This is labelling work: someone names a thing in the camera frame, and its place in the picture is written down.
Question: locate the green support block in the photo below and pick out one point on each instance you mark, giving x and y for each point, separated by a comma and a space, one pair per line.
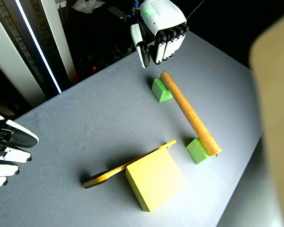
164, 94
196, 152

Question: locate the crumpled white plastic bag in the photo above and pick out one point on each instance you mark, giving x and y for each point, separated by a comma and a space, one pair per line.
90, 6

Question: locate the blurred beige board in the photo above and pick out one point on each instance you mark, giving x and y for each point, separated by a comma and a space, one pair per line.
274, 94

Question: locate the wooden cylinder rod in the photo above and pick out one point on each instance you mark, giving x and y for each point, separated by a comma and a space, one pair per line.
187, 111

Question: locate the white pillar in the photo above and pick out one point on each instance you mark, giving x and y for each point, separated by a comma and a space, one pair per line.
59, 37
11, 59

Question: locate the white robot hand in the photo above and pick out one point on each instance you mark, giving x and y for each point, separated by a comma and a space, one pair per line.
14, 156
161, 16

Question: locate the grey table cloth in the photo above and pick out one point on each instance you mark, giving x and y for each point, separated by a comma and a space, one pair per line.
85, 118

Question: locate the bright white light strip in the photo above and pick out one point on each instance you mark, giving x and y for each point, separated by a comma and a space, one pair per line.
38, 47

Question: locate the small grey device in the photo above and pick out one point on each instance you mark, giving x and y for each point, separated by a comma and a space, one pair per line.
117, 12

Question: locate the yellow cube block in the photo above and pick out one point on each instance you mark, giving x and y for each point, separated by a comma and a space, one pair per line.
156, 179

